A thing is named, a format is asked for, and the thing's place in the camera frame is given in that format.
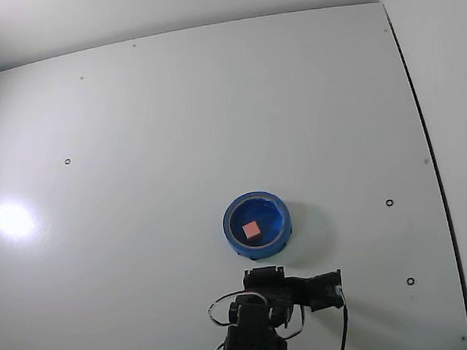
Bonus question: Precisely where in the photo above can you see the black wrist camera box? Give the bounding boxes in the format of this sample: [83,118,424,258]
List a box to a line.
[302,268,345,314]

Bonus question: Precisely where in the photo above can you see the blue round bowl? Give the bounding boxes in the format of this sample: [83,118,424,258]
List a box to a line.
[219,188,295,263]

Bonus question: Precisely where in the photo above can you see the black camera cable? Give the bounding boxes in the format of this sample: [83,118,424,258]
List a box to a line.
[334,285,352,350]

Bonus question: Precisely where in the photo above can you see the thin servo wire loop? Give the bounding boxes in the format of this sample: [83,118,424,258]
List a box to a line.
[275,303,307,339]
[206,289,267,329]

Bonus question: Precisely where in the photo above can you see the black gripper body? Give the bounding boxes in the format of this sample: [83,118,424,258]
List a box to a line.
[241,262,312,308]

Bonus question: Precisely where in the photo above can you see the small pink cube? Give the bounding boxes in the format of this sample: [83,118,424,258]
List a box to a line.
[241,220,263,241]

